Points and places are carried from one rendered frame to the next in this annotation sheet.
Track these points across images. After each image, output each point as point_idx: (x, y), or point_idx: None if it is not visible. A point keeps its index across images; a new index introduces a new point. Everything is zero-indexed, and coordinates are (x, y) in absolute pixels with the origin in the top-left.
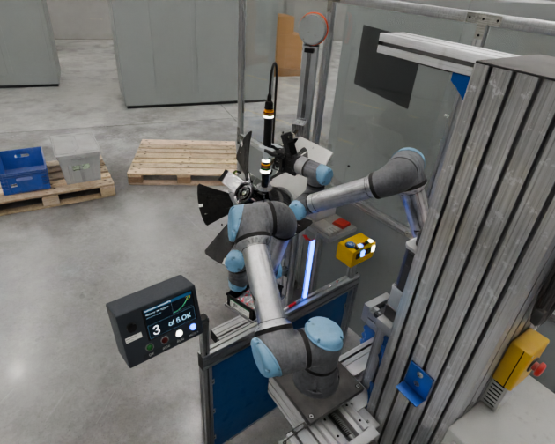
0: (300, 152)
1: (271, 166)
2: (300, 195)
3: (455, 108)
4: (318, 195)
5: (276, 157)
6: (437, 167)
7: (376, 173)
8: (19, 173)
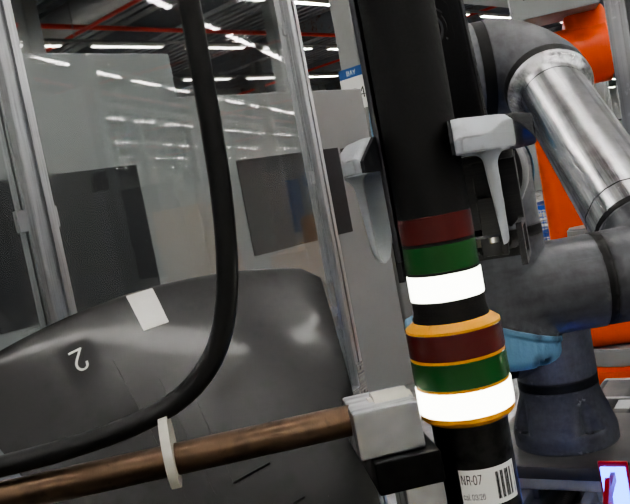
0: (85, 353)
1: (358, 396)
2: (625, 238)
3: (17, 94)
4: None
5: (512, 154)
6: (60, 299)
7: (556, 38)
8: None
